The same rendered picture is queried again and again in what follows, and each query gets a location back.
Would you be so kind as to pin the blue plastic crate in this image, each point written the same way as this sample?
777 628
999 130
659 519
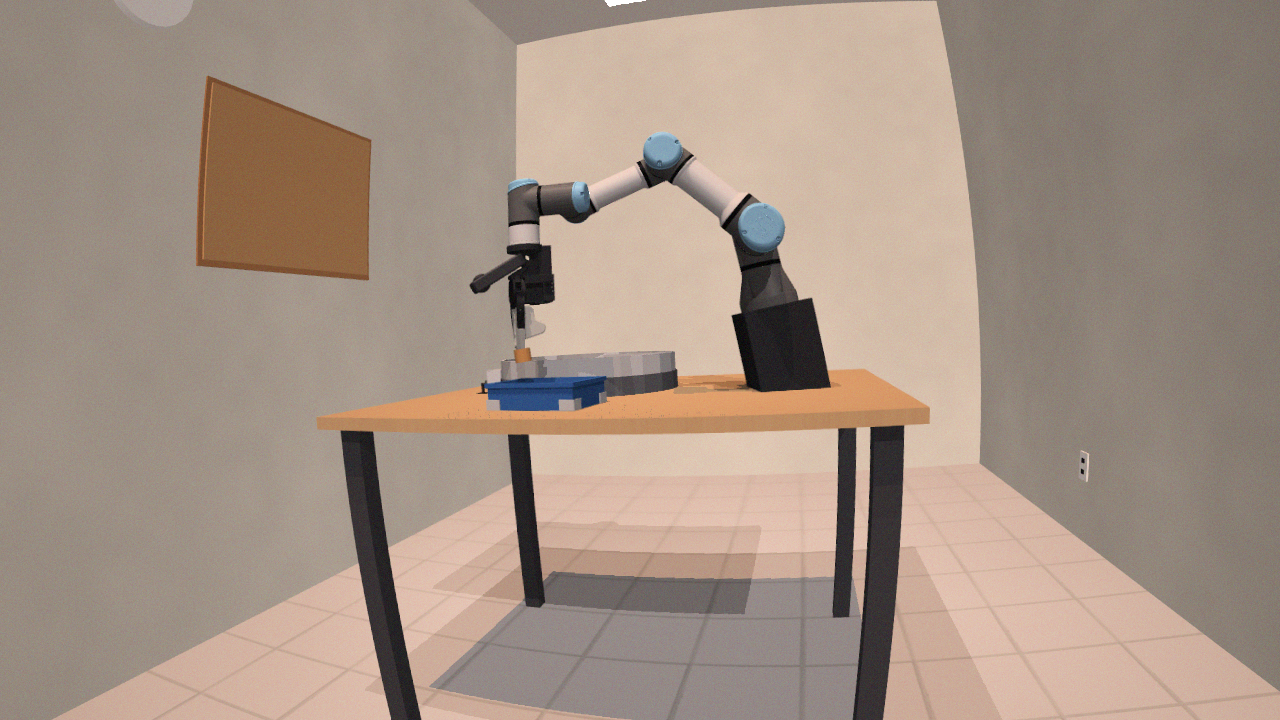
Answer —
546 394

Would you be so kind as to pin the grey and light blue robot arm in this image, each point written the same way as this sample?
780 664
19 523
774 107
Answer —
761 226

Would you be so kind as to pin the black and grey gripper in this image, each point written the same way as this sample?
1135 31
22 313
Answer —
537 270

